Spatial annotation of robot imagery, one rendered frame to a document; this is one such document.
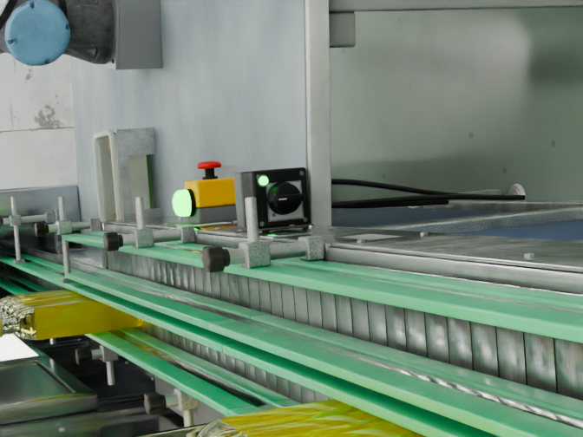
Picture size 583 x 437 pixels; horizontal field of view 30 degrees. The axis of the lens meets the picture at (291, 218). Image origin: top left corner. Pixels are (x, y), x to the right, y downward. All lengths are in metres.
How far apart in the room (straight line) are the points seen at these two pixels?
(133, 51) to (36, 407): 0.71
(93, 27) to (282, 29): 0.65
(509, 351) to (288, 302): 0.45
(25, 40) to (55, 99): 3.86
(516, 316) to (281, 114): 0.93
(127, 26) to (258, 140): 0.54
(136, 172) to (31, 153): 3.58
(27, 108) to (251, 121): 4.15
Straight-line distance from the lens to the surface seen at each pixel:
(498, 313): 0.72
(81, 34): 2.15
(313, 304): 1.20
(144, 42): 2.14
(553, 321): 0.67
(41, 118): 5.81
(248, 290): 1.40
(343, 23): 1.56
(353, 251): 1.10
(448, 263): 0.93
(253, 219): 1.13
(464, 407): 0.78
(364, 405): 0.92
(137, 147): 2.23
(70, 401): 1.88
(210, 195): 1.75
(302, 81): 1.51
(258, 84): 1.67
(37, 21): 1.98
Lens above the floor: 1.35
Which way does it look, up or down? 22 degrees down
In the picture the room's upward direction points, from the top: 96 degrees counter-clockwise
